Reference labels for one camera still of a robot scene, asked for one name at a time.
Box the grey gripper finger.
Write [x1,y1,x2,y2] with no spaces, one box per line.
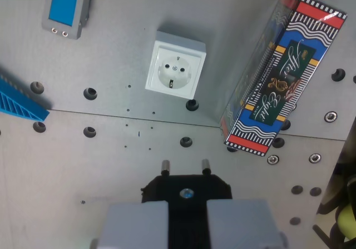
[90,201,170,249]
[206,198,289,249]

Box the black two-pin power plug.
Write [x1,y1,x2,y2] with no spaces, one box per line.
[140,158,233,249]

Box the After Eight chocolate box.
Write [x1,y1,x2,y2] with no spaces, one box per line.
[219,0,348,157]

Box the blue ribbed plastic part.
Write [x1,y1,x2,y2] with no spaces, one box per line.
[0,73,51,122]

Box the grey and blue connector block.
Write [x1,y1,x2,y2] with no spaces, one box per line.
[41,0,92,41]

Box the white wall socket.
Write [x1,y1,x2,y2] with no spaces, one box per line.
[144,30,207,100]

